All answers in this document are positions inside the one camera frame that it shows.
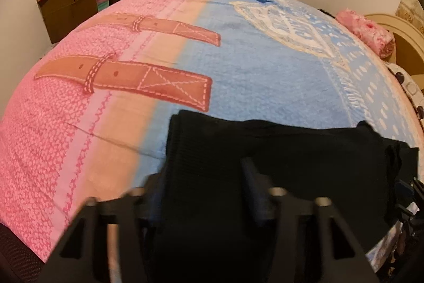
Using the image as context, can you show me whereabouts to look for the printed pink blue blanket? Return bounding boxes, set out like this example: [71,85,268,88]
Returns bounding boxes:
[0,0,424,273]

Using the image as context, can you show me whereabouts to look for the circle patterned pillow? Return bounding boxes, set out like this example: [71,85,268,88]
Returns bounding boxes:
[386,62,424,128]

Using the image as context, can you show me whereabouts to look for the dark cloth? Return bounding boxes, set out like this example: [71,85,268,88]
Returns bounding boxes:
[0,223,51,283]

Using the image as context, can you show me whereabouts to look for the cream wooden bed headboard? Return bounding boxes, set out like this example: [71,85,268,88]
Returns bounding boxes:
[364,13,424,71]

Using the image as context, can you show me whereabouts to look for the beige patterned curtain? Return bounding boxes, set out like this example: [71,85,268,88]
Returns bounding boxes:
[396,0,424,33]

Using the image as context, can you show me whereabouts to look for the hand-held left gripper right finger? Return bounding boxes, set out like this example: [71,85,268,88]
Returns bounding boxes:
[241,157,380,283]

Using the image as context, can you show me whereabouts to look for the brown wooden desk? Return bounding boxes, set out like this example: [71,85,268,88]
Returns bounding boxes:
[36,0,136,44]

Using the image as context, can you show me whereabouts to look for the folded pink floral blanket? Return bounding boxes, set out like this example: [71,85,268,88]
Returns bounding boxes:
[335,7,395,59]

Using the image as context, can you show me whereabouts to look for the black pants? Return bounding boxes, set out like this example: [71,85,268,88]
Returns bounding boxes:
[146,110,419,283]

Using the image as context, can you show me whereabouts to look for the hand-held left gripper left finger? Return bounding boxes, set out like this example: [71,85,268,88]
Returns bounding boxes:
[36,169,167,283]

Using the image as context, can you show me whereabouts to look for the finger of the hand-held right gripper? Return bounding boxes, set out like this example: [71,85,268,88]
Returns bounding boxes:
[395,177,424,227]

